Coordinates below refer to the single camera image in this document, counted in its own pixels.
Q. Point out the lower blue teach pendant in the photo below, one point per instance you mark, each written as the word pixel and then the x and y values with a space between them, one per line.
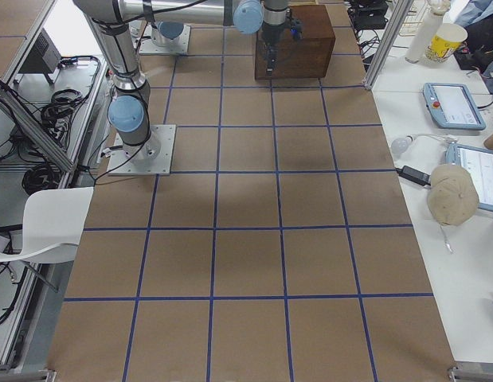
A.
pixel 479 163

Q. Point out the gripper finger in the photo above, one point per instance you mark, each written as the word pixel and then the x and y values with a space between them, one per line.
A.
pixel 270 61

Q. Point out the black power adapter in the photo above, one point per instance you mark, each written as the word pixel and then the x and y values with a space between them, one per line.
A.
pixel 413 175

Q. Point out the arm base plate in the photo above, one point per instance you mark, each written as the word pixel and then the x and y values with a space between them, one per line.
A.
pixel 147 47
pixel 154 157

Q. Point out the blue teach pendant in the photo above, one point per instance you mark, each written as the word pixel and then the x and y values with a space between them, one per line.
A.
pixel 479 163
pixel 451 106

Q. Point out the grey control box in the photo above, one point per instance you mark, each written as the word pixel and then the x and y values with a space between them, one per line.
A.
pixel 43 58

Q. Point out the dark wooden drawer cabinet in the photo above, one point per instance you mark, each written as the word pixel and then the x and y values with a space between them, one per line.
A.
pixel 305 47

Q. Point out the white paper roll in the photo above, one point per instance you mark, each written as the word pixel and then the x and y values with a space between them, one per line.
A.
pixel 427 29

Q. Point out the beige baseball cap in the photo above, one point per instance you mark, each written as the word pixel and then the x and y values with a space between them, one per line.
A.
pixel 452 199

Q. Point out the white light bulb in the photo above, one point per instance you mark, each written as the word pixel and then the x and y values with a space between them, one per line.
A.
pixel 400 145

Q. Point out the white plastic chair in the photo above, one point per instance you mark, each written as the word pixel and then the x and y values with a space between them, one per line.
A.
pixel 52 225

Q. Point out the upper blue teach pendant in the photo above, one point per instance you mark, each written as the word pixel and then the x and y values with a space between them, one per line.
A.
pixel 451 106

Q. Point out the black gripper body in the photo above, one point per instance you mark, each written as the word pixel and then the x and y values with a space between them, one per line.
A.
pixel 270 35

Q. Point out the yellow paper popcorn cup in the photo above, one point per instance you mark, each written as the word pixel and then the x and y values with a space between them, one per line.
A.
pixel 448 38

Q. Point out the aluminium frame post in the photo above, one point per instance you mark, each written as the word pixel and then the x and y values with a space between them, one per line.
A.
pixel 389 36

